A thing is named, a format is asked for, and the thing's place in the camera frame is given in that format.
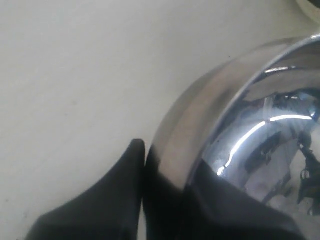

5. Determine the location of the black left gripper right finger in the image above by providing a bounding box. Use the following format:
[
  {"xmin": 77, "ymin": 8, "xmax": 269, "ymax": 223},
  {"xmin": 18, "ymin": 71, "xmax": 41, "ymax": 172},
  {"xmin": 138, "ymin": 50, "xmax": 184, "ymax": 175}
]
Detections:
[{"xmin": 172, "ymin": 160, "xmax": 307, "ymax": 240}]

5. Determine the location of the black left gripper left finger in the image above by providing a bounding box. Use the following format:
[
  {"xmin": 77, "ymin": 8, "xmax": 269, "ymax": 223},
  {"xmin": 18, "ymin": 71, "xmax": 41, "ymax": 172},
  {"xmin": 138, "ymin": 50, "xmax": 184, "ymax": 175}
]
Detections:
[{"xmin": 26, "ymin": 139, "xmax": 145, "ymax": 240}]

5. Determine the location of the plain stainless steel bowl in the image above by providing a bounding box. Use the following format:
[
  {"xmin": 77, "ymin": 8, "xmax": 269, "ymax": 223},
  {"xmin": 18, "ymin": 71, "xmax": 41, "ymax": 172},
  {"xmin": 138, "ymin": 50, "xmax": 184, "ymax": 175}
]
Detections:
[{"xmin": 143, "ymin": 35, "xmax": 320, "ymax": 240}]

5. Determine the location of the dimpled stainless steel bowl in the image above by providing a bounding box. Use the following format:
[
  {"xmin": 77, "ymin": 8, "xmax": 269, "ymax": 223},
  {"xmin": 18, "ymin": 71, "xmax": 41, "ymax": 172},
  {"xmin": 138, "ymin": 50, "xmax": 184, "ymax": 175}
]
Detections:
[{"xmin": 296, "ymin": 0, "xmax": 320, "ymax": 18}]

